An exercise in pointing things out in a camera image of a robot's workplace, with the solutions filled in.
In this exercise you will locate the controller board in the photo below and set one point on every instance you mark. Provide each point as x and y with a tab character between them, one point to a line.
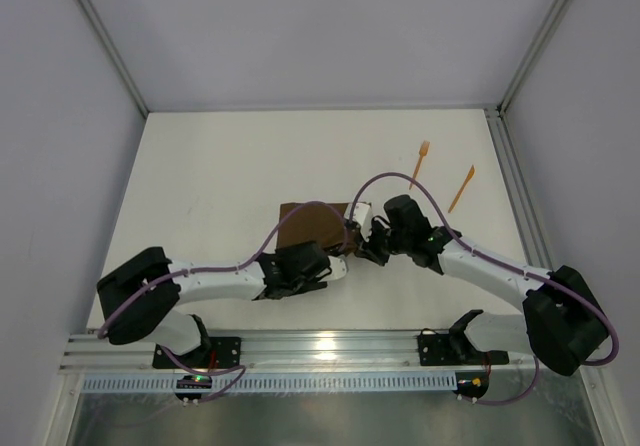
192	389
471	388

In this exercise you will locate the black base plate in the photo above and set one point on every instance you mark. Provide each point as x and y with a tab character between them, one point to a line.
220	352
436	348

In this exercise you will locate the left controller board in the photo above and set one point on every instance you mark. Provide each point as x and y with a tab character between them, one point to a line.
192	389

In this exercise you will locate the right controller board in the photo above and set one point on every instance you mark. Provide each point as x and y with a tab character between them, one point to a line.
471	388

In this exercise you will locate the orange plastic knife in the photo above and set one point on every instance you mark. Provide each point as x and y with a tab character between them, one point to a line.
469	176

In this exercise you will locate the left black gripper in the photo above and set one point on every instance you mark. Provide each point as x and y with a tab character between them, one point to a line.
320	270

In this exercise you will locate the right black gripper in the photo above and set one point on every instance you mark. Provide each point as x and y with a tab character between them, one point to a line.
377	245

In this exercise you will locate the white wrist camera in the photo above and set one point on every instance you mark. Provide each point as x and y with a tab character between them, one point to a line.
337	269
358	217

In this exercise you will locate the slotted cable duct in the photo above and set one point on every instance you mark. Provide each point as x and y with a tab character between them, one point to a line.
279	383

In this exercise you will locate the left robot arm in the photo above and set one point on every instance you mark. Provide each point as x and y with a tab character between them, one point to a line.
139	298

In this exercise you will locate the right aluminium frame post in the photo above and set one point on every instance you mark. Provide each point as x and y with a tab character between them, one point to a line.
539	42

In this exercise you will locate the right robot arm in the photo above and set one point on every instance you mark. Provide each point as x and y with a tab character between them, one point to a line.
557	319

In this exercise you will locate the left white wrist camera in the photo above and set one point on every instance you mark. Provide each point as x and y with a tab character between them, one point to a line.
337	269

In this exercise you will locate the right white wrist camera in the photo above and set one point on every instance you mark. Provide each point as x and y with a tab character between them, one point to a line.
358	217

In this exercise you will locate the aluminium rail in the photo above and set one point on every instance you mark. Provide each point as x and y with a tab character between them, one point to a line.
528	225
290	350

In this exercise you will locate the left aluminium frame post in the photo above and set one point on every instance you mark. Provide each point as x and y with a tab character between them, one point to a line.
103	37

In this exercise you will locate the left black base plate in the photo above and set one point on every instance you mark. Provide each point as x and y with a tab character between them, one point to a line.
220	352

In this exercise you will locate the brown cloth napkin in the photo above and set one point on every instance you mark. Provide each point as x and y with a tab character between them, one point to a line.
322	224

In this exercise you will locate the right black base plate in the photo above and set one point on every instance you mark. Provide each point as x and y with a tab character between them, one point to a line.
436	348

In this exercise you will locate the orange plastic fork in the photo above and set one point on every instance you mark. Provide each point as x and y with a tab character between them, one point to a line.
423	152

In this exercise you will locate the front aluminium rail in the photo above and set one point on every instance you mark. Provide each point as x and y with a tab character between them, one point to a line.
290	350

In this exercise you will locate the right side aluminium rail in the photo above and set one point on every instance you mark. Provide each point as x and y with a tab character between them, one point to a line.
528	225

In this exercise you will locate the aluminium frame post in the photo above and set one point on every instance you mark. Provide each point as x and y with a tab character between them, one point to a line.
539	42
103	37

